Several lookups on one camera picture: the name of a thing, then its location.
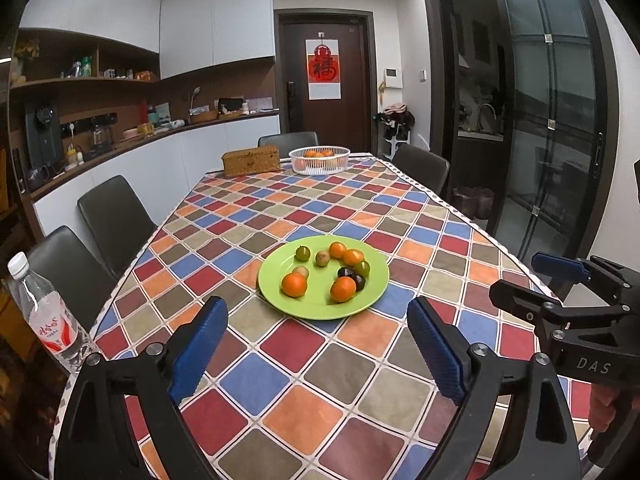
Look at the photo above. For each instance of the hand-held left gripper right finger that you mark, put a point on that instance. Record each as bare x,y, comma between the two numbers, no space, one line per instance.
435,350

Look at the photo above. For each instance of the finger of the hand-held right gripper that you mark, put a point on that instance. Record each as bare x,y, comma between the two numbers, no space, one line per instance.
557,266
520,294

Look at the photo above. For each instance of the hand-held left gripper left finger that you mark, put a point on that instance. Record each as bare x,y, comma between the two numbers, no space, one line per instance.
200,350

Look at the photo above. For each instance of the green plate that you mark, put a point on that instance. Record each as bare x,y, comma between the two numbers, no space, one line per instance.
376,280

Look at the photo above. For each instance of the dark purple passion fruit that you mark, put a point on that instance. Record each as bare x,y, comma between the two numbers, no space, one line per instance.
344,272
360,282

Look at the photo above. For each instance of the large orange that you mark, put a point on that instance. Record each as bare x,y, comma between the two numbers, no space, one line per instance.
343,290

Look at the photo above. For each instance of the medium orange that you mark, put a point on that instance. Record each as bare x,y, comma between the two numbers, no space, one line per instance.
294,284

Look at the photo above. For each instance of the oval orange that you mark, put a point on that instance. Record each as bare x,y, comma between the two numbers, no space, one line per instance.
353,257

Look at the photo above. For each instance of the tan round fruit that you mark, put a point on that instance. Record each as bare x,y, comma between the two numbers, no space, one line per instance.
300,270

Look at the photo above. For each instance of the small green tangerine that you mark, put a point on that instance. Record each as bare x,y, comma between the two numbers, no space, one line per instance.
301,252

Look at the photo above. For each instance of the person's right hand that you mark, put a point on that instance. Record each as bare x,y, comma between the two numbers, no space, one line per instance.
607,407

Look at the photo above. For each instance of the small orange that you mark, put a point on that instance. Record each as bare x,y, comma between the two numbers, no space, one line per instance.
338,249

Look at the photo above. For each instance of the brown kiwi fruit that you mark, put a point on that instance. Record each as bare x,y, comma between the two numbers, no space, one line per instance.
322,258

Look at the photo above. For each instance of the clear plastic water bottle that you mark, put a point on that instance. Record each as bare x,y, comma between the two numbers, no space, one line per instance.
52,325

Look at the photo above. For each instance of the dark grey dining chair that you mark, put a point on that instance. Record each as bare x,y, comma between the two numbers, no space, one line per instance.
420,165
60,270
115,220
288,138

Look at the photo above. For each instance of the black framed glass sliding door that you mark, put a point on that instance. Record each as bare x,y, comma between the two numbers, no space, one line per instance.
550,110

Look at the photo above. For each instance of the white lower counter cabinet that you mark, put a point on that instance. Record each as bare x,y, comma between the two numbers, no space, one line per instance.
150,170

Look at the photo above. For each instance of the wicker box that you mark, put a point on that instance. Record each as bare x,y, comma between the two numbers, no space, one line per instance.
250,162

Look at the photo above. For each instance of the shoe rack with clothes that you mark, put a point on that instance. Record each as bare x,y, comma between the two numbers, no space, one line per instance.
395,120

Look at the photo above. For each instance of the white plastic basket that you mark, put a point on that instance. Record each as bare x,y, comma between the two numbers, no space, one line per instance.
320,169

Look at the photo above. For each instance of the pile of oranges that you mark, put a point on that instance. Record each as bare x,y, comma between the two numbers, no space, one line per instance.
316,154

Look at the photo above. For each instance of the white desk lamp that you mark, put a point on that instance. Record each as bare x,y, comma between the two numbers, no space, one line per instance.
193,97

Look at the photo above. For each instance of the black countertop appliance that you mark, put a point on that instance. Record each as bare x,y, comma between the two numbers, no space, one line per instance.
42,135

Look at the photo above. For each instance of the dark brown door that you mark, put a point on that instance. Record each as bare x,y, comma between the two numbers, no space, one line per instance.
295,60

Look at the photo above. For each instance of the white wall intercom panel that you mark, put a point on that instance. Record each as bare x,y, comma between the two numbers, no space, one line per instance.
392,78

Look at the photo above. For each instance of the white red wall calendar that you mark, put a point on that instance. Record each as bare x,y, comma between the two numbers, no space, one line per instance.
324,67

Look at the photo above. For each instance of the white upper wall cabinets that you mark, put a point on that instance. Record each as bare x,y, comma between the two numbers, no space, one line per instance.
215,25

